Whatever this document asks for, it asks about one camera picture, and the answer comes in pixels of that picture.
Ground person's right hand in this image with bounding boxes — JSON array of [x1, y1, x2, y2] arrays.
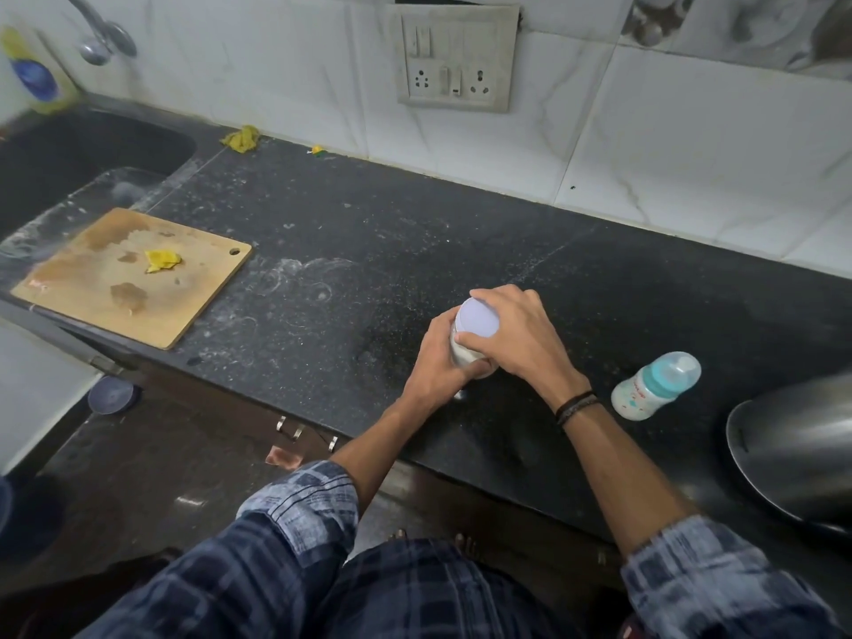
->
[[454, 283, 592, 414]]

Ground person's left hand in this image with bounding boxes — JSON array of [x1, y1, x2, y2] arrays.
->
[[401, 305, 501, 418]]

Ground glass jar of white powder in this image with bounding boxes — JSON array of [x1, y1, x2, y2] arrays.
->
[[450, 328, 491, 368]]

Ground lavender round jar lid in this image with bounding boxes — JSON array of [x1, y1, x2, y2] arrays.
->
[[454, 296, 501, 340]]

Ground clear baby bottle teal print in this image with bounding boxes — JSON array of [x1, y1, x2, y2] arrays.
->
[[610, 365, 674, 422]]

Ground teal baby bottle cap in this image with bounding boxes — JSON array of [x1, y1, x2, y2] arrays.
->
[[643, 351, 703, 400]]

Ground steel black electric kettle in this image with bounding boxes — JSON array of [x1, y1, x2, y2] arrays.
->
[[725, 370, 852, 537]]

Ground person's left forearm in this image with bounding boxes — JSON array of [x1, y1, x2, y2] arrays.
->
[[330, 398, 440, 517]]

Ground person's right forearm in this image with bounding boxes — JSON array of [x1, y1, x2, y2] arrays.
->
[[558, 398, 700, 560]]

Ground black wrist bands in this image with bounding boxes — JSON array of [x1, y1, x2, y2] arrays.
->
[[554, 390, 604, 428]]

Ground blue plaid shirt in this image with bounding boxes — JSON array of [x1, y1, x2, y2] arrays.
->
[[73, 460, 847, 639]]

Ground crumpled yellow cloth scrap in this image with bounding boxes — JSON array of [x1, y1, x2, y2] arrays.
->
[[220, 125, 262, 154]]

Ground clear blue round lid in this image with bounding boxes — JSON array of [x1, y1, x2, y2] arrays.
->
[[87, 375, 138, 415]]

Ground wooden cutting board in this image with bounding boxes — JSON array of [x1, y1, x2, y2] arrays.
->
[[10, 207, 254, 351]]

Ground white appliance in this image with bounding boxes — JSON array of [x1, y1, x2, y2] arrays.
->
[[0, 319, 105, 477]]

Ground black kitchen sink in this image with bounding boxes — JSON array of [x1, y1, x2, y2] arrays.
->
[[0, 106, 199, 241]]

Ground yellow blue soap bottle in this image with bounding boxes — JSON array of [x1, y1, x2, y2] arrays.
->
[[0, 26, 81, 116]]

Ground grey wall switch socket plate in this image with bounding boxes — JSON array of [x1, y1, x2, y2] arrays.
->
[[385, 3, 522, 115]]

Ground metal wall tap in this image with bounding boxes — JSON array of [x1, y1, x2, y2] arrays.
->
[[56, 0, 139, 67]]

